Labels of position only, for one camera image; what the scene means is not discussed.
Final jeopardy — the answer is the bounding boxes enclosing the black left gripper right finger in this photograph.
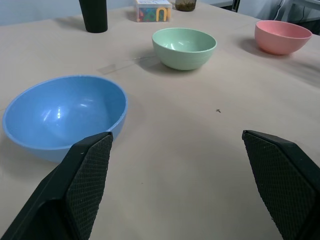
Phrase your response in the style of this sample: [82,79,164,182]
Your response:
[241,129,320,240]

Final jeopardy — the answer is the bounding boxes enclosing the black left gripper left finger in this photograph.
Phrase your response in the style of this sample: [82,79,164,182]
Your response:
[0,131,114,240]

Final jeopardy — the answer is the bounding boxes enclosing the blue plastic bowl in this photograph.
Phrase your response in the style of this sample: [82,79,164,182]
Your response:
[2,74,129,163]

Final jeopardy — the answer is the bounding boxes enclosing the pink plastic bowl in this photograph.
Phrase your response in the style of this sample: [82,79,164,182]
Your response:
[254,20,313,56]

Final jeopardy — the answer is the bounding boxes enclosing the green plastic bowl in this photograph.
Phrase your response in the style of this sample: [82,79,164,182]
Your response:
[151,27,217,71]

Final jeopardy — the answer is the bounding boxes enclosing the black cylindrical cup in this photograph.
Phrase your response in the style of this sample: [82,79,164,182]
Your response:
[78,0,109,33]

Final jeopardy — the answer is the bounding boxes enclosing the grey background furniture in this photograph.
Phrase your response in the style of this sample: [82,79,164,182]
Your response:
[199,0,320,25]

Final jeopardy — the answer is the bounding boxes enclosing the clear box of colourful pieces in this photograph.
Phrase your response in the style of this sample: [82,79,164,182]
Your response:
[132,0,173,23]

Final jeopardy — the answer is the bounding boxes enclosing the glass jar with brown contents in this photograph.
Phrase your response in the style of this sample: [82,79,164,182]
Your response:
[174,0,197,13]

